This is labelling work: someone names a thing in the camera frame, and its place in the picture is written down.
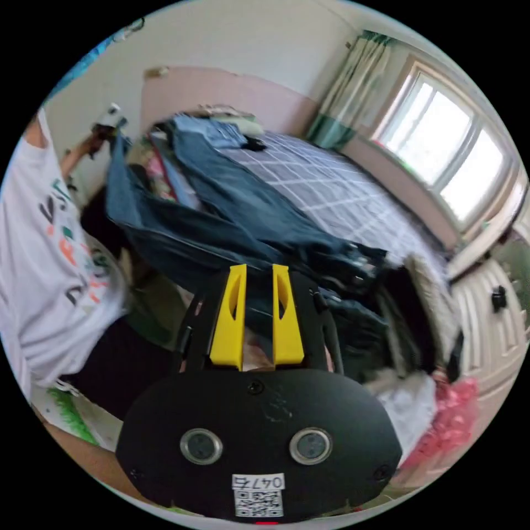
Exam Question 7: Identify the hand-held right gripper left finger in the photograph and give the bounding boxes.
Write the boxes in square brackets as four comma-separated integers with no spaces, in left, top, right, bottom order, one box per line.
[209,263,248,372]

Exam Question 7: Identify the blue jeans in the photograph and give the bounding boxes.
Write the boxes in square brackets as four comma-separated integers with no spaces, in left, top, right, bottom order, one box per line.
[105,116,391,300]

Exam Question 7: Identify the bed with checked grey sheet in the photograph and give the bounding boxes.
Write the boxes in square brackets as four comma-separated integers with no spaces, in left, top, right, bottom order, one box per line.
[140,65,464,290]

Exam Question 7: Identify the person's body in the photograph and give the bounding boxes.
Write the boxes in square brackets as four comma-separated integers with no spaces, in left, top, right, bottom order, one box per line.
[0,108,191,419]

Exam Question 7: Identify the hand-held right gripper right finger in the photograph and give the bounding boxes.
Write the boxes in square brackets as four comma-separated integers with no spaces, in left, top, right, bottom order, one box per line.
[271,263,307,370]

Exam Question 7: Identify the white panelled cupboard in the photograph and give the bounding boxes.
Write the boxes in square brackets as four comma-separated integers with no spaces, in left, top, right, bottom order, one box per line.
[449,242,530,419]

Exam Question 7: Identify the pile of clothes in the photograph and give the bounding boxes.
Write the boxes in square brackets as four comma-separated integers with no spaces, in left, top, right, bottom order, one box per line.
[147,104,269,208]

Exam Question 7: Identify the heap of dark clothes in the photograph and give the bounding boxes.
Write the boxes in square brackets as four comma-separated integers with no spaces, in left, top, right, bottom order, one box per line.
[322,256,466,384]

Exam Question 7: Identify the window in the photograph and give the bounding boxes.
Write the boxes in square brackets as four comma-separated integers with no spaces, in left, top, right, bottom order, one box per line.
[370,62,522,232]

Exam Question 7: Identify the pink plastic bag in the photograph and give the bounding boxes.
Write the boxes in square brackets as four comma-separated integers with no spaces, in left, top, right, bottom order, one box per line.
[404,377,479,471]

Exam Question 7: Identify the green and white curtain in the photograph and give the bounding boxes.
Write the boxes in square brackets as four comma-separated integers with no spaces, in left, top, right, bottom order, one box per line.
[305,29,393,151]

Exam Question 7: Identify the person's left hand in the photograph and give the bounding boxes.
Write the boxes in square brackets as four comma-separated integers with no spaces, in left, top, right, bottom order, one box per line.
[81,133,105,161]

